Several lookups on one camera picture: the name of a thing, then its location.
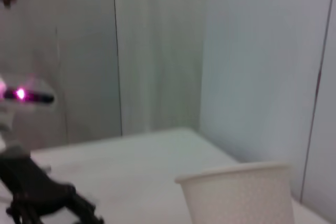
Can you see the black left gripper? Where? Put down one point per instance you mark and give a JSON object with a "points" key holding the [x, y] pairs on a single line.
{"points": [[31, 182]]}

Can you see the translucent plastic cup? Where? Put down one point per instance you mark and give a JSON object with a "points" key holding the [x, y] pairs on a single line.
{"points": [[236, 197]]}

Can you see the white robot head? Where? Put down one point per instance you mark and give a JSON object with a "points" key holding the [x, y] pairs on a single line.
{"points": [[39, 85]]}

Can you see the black head camera bar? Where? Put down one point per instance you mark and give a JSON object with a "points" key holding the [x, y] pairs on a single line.
{"points": [[39, 98]]}

